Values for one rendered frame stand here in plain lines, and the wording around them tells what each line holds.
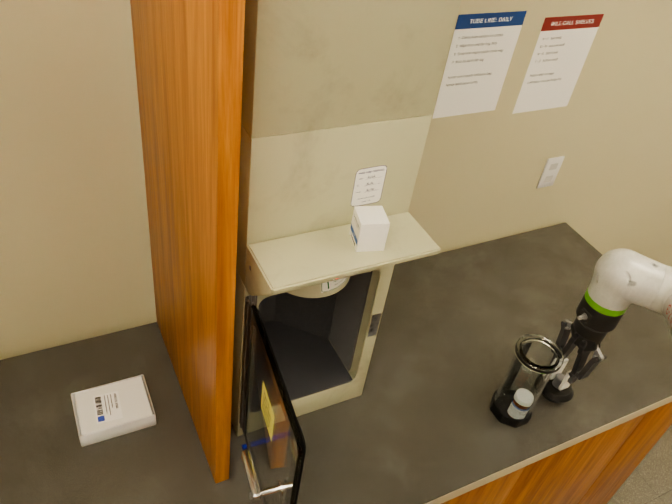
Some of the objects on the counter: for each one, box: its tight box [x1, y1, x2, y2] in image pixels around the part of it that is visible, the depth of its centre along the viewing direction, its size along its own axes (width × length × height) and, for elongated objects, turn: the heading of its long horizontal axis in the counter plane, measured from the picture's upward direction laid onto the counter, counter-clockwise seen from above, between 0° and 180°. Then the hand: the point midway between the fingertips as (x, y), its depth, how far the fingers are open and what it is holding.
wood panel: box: [130, 0, 245, 483], centre depth 103 cm, size 49×3×140 cm, turn 18°
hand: (563, 374), depth 158 cm, fingers closed on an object, 3 cm apart
